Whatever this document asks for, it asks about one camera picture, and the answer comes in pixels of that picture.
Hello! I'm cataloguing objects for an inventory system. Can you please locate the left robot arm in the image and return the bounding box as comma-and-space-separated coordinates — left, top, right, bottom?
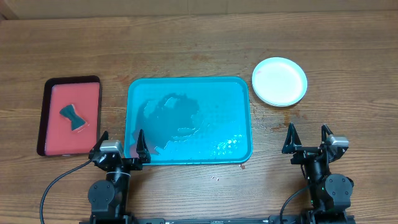
88, 130, 151, 223

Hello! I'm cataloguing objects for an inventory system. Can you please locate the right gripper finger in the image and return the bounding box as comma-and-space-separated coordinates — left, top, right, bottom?
321, 124, 335, 146
282, 123, 302, 154

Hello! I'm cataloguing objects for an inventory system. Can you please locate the light blue plate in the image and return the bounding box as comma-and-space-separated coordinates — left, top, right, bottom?
251, 57, 308, 107

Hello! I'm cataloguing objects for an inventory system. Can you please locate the teal plastic tray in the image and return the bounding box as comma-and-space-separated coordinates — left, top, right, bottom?
124, 77, 253, 166

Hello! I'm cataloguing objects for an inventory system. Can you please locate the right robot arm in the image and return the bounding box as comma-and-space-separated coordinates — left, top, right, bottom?
278, 123, 356, 224

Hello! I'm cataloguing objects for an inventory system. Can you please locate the dark tray with red liquid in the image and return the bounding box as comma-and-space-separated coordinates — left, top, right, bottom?
36, 75, 102, 156

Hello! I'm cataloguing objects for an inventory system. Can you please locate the green scouring sponge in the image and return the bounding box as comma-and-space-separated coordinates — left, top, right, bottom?
60, 104, 86, 131

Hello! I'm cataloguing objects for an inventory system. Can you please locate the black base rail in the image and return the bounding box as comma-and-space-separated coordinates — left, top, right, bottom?
79, 215, 356, 224

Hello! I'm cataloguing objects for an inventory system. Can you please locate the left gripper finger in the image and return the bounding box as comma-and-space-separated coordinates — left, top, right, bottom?
88, 131, 109, 157
136, 129, 151, 164

